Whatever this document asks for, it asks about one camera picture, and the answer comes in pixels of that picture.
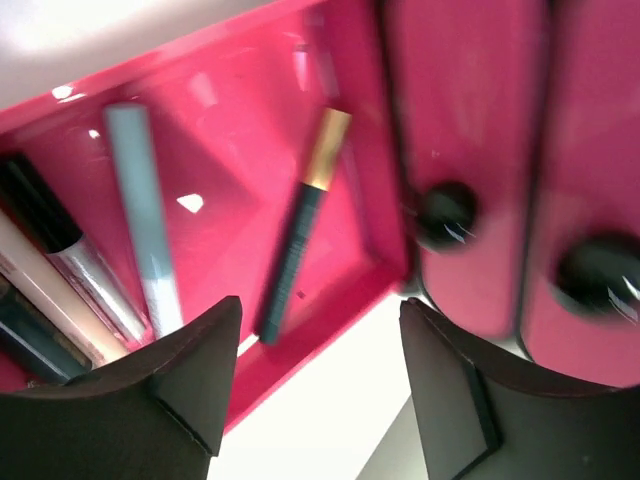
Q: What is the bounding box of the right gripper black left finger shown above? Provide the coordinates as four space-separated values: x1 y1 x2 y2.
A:
1 296 242 480

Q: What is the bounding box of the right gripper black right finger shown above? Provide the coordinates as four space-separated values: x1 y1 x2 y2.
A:
399 298 639 480

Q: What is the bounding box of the dark double-ended makeup stick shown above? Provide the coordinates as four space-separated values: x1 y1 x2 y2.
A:
1 276 93 384

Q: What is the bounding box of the peach concealer stick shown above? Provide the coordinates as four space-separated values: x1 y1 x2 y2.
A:
0 215 128 367

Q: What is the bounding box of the black mascara tube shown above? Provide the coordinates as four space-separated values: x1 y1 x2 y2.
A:
1 151 146 346

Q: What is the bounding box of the light blue black pen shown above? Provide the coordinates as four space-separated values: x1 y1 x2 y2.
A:
104 102 183 338

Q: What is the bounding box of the pink bottom drawer front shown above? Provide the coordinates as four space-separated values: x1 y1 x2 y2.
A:
1 1 409 429

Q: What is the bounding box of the brown gold makeup pencil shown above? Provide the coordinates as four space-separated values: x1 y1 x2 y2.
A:
257 108 351 345

